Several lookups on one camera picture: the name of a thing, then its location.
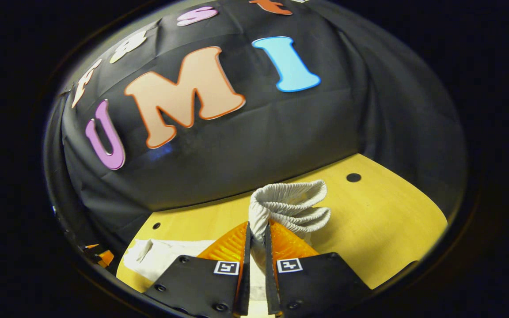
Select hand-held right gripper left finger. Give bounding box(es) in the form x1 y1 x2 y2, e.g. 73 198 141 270
144 221 251 318

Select white jeans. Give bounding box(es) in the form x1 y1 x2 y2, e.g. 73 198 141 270
124 180 331 318

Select black backdrop cloth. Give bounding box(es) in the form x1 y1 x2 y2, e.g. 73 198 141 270
45 0 467 268

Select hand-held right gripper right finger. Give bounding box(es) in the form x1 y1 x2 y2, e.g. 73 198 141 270
264 220 372 316

